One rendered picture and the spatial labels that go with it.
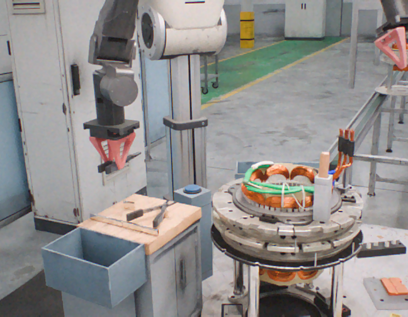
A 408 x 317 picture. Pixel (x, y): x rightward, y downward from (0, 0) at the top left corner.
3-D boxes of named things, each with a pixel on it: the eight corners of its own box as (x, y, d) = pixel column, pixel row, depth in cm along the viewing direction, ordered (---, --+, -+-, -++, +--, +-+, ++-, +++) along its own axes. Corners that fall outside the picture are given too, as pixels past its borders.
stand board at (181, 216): (150, 255, 99) (148, 244, 98) (77, 235, 108) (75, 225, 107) (201, 217, 115) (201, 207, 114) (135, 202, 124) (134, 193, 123)
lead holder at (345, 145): (352, 156, 105) (354, 141, 104) (333, 154, 107) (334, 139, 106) (357, 152, 108) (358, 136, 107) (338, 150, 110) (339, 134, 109)
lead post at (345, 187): (349, 190, 113) (352, 140, 110) (344, 194, 111) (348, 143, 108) (342, 189, 114) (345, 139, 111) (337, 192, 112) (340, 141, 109)
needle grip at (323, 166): (327, 184, 97) (330, 155, 95) (317, 183, 97) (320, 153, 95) (326, 181, 98) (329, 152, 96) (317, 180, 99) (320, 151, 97)
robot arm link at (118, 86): (131, 39, 103) (90, 34, 99) (152, 43, 94) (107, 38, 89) (125, 97, 106) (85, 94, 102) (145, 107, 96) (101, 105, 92)
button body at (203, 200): (213, 275, 140) (211, 190, 133) (194, 285, 136) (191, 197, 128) (195, 266, 145) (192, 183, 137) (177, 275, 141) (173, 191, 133)
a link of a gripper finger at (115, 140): (119, 175, 103) (115, 131, 100) (92, 170, 106) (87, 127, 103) (139, 165, 109) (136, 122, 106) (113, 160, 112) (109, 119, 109)
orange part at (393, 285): (409, 295, 126) (409, 292, 125) (389, 296, 126) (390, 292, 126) (399, 280, 132) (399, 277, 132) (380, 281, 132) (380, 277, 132)
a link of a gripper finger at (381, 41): (433, 58, 101) (419, 16, 103) (408, 61, 98) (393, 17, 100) (408, 72, 107) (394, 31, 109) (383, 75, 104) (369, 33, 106)
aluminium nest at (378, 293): (413, 309, 123) (415, 300, 122) (377, 309, 123) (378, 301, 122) (396, 282, 134) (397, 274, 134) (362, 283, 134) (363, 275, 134)
